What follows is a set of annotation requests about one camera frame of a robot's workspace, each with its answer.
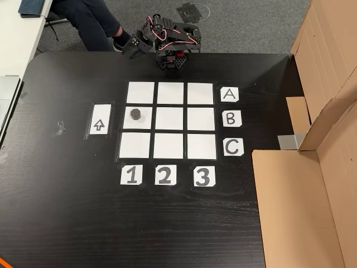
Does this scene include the dark blue pouch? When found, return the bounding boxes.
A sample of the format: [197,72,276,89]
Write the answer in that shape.
[18,0,53,18]

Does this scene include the grey tape piece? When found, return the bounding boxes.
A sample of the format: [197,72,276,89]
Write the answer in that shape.
[277,133,307,151]

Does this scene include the white arrow paper sheet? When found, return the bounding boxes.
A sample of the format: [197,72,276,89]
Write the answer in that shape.
[89,104,112,135]

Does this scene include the grey laptop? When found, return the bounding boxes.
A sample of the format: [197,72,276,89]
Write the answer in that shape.
[0,75,22,140]

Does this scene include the black floor tape patch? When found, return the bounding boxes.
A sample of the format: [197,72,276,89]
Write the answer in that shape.
[176,2,206,25]

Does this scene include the person's leg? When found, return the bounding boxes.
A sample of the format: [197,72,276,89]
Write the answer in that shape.
[52,0,123,52]

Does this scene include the crumpled clear tape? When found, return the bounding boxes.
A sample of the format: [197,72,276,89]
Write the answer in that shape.
[51,119,67,137]

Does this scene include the white paper grid square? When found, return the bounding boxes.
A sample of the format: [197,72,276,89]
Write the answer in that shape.
[155,107,184,131]
[123,107,153,131]
[187,133,218,160]
[118,132,151,159]
[187,107,216,131]
[153,132,184,159]
[157,82,185,104]
[187,82,214,105]

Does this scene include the paper sheet letter B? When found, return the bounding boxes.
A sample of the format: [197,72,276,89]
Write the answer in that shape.
[222,110,243,128]

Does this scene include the white desk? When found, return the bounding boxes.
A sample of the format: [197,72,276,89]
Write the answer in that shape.
[0,0,54,78]

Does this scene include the person's black shoe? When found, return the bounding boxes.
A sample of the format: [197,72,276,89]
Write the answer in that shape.
[113,26,134,52]

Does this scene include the grey metal chair leg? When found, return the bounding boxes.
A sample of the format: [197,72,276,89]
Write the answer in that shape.
[44,15,67,26]

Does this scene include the paper sheet letter A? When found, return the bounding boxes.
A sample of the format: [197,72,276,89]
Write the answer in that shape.
[220,87,240,103]

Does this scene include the paper sheet number 1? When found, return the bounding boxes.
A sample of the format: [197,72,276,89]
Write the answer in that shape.
[120,164,143,185]

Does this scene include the brown cardboard panel with flap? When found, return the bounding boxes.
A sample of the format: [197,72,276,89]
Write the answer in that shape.
[252,99,357,268]

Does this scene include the paper sheet number 2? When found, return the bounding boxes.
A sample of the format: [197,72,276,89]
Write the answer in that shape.
[154,164,177,186]

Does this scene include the paper sheet letter C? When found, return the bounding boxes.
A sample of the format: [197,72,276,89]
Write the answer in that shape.
[223,138,245,157]

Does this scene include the paper sheet number 3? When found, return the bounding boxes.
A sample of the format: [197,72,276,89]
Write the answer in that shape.
[193,166,216,188]

